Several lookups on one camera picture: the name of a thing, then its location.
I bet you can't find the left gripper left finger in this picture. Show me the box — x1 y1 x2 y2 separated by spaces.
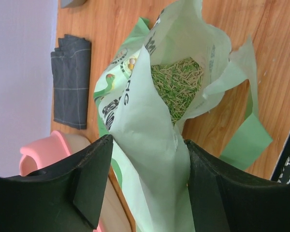
0 135 113 232

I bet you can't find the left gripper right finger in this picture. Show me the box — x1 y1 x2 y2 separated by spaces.
185 140 290 232

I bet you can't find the pink litter box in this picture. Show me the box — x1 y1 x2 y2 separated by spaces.
19 130 136 232

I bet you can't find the green litter bag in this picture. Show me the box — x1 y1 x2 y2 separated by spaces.
94 0 272 232

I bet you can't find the grey metal scoop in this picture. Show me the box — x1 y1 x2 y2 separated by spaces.
60 0 87 9

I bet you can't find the green cat litter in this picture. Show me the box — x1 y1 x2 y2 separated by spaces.
151 58 203 124

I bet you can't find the dark checked folded cloth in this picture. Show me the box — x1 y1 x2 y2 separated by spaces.
51 34 91 130

